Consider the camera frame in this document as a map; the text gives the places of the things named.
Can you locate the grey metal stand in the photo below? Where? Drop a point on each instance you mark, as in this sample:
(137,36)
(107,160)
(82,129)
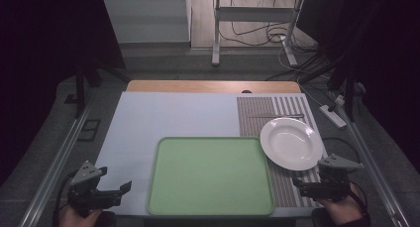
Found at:
(251,14)

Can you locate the black tripod leg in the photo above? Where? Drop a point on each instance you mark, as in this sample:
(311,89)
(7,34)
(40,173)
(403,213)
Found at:
(80,88)

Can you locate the aluminium rail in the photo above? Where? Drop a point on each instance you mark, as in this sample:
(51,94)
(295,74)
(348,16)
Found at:
(56,167)
(373,167)

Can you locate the white power strip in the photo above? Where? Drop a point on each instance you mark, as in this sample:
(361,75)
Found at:
(333,116)

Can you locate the wooden table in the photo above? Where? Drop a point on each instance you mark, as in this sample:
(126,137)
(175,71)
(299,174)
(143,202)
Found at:
(198,86)

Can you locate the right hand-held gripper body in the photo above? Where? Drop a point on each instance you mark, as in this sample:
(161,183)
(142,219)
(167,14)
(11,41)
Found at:
(332,187)

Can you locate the striped placemat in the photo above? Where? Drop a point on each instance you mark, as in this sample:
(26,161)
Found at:
(256,118)

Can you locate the white table mat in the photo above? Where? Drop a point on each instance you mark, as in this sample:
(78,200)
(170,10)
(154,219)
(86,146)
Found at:
(171,116)

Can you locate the green tray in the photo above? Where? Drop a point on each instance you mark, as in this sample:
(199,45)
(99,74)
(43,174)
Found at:
(209,175)

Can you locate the person's right hand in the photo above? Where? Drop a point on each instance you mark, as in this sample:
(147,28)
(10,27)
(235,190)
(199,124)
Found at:
(345,210)

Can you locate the black floor frame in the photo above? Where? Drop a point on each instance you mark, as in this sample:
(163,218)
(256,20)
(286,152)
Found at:
(88,130)

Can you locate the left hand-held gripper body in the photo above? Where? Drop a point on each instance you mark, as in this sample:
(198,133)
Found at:
(86,195)

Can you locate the white plate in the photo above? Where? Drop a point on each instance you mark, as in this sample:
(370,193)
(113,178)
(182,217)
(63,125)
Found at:
(290,143)

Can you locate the person's left hand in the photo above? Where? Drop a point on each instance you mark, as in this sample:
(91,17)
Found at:
(74,218)

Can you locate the black stand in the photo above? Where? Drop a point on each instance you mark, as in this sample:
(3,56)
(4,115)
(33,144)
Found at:
(350,88)

